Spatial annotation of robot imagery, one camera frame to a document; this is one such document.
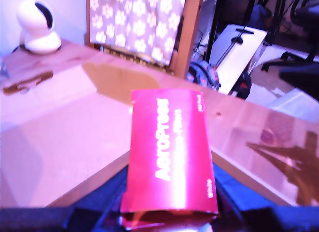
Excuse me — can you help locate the red coffee filter carton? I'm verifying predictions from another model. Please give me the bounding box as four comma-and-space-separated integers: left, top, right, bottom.
119, 89, 220, 231

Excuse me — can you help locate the open cardboard box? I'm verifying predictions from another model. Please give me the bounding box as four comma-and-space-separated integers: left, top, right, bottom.
0, 63, 162, 208

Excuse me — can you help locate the clear plastic storage box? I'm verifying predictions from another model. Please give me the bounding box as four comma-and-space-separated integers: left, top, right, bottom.
268, 88, 319, 123

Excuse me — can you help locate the black and red bag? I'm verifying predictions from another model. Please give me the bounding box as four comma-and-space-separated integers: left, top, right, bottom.
233, 72, 253, 101

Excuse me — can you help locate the patterned backpack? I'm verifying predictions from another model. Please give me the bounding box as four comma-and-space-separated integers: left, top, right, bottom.
187, 60, 222, 91

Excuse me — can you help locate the white board with black rod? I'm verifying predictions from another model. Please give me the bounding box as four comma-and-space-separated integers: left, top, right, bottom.
208, 24, 269, 96

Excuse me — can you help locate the black office chair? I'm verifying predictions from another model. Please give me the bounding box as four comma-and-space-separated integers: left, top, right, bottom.
261, 0, 319, 103

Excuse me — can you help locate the wooden chair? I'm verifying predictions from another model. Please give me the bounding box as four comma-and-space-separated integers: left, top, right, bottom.
84, 0, 205, 80

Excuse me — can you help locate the paw print cloth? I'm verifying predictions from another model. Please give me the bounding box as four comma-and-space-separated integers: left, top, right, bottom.
89, 0, 188, 66

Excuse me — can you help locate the small white round camera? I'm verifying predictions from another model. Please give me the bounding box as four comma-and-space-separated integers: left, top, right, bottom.
15, 0, 62, 54

